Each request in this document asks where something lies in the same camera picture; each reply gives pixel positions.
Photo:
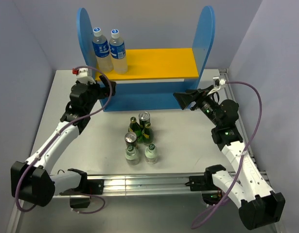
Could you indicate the left green glass bottle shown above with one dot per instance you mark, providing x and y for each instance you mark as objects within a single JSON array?
[{"x": 135, "y": 127}]

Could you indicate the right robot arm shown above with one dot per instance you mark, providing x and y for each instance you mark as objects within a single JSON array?
[{"x": 257, "y": 202}]

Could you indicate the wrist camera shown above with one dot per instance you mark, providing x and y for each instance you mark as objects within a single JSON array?
[
  {"x": 218, "y": 83},
  {"x": 83, "y": 75}
]

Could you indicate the blue-label water bottle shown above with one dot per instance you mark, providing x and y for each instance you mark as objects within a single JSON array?
[
  {"x": 102, "y": 52},
  {"x": 118, "y": 52}
]

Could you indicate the right blue-label water bottle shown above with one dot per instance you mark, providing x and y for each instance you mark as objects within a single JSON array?
[{"x": 118, "y": 52}]

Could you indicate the right green glass bottle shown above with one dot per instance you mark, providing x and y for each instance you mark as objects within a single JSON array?
[{"x": 147, "y": 134}]

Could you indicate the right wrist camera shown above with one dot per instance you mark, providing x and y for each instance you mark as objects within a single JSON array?
[{"x": 218, "y": 83}]

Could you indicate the black drink can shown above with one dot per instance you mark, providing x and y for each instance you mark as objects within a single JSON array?
[
  {"x": 131, "y": 139},
  {"x": 144, "y": 117}
]

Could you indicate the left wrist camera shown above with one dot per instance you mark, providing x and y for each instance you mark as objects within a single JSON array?
[{"x": 83, "y": 75}]

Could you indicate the blue and yellow shelf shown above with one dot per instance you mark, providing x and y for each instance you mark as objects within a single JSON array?
[{"x": 154, "y": 75}]

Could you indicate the aluminium front rail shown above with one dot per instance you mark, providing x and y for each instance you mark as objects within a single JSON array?
[{"x": 147, "y": 184}]

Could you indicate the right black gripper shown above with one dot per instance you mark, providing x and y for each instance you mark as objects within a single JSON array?
[{"x": 184, "y": 98}]

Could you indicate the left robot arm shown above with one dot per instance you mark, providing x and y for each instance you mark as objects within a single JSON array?
[{"x": 31, "y": 180}]

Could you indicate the left blue-label water bottle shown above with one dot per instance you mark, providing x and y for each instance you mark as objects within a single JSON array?
[{"x": 102, "y": 52}]

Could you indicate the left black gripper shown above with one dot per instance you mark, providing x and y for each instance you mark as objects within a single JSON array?
[{"x": 103, "y": 92}]

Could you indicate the clear soda bottle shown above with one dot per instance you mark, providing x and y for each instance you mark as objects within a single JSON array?
[
  {"x": 151, "y": 154},
  {"x": 132, "y": 155}
]

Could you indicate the green glass bottle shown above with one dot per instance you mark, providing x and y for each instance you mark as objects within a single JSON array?
[
  {"x": 147, "y": 134},
  {"x": 135, "y": 127}
]

